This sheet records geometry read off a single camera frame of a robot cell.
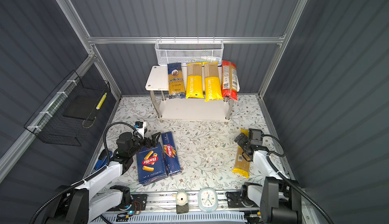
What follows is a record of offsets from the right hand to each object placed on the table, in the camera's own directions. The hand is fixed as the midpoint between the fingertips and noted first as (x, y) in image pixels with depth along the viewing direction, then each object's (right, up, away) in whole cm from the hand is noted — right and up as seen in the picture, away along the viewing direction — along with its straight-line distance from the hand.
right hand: (244, 142), depth 89 cm
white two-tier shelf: (-38, +20, +14) cm, 46 cm away
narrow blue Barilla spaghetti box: (-42, -11, -7) cm, 44 cm away
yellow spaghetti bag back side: (-3, -11, -6) cm, 13 cm away
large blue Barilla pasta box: (-53, -10, -10) cm, 55 cm away
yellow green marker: (-80, +24, -9) cm, 84 cm away
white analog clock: (-23, -23, -17) cm, 37 cm away
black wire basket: (-90, +19, -17) cm, 94 cm away
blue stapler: (-84, -11, -3) cm, 84 cm away
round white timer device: (-35, -22, -21) cm, 47 cm away
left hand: (-54, +8, -4) cm, 54 cm away
